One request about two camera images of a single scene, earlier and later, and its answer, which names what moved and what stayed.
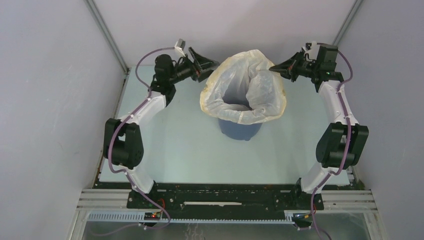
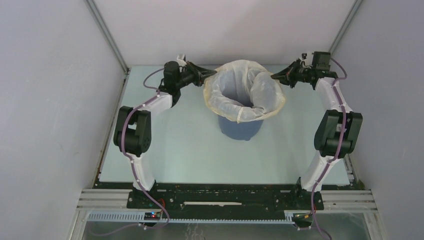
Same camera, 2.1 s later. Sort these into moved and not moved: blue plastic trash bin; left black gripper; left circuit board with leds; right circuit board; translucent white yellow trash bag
Moved: translucent white yellow trash bag; left black gripper
Not moved: blue plastic trash bin; right circuit board; left circuit board with leds
